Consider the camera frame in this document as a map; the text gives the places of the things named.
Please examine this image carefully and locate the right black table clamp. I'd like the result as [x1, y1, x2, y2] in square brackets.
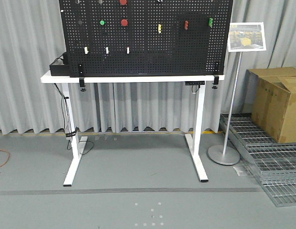
[211, 62, 219, 90]

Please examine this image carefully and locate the silver sign stand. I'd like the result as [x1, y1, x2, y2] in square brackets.
[207, 52, 242, 166]

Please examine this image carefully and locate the lower red push button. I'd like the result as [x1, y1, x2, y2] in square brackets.
[120, 19, 128, 27]

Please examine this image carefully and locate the metal floor grating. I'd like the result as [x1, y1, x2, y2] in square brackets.
[229, 114, 296, 207]

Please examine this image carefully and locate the red toggle switch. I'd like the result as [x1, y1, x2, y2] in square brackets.
[184, 21, 189, 30]

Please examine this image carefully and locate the brown cardboard box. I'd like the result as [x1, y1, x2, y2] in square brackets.
[247, 67, 296, 143]

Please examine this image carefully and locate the green toggle switch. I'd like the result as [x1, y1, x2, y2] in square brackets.
[209, 18, 213, 28]

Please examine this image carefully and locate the orange floor cable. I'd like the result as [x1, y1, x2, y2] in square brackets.
[0, 149, 11, 170]

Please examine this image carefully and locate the left black table clamp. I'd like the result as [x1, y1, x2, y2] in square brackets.
[78, 63, 86, 92]

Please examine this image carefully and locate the grey curtain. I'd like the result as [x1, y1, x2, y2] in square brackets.
[0, 0, 296, 134]

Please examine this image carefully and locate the black table clamp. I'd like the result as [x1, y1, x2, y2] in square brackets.
[78, 63, 86, 92]
[211, 62, 219, 90]

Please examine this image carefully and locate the black power cable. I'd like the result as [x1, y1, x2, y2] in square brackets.
[53, 83, 95, 155]

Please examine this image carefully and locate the black desk control panel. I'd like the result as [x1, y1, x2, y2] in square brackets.
[185, 81, 205, 86]

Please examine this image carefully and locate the black box on table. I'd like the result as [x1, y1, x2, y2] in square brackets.
[49, 52, 70, 76]

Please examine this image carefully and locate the red push button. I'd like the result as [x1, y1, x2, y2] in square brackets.
[120, 19, 128, 27]
[119, 0, 127, 5]

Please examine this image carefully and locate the upper red push button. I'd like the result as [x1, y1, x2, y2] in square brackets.
[119, 0, 127, 5]

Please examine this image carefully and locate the black perforated pegboard panel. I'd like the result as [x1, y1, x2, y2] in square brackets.
[59, 0, 233, 77]

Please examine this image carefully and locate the white height-adjustable table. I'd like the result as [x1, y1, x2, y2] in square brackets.
[41, 71, 225, 187]

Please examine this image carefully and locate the framed photo sign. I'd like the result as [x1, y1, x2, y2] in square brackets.
[228, 22, 267, 52]

